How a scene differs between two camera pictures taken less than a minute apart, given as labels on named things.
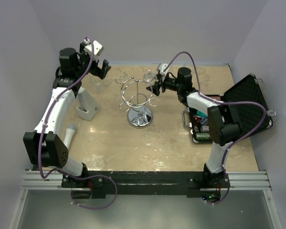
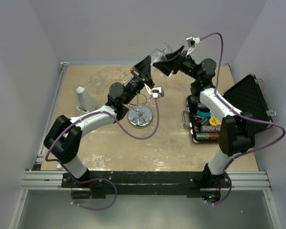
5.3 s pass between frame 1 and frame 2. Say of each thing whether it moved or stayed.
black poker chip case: stayed
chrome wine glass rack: stayed
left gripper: moved
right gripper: moved
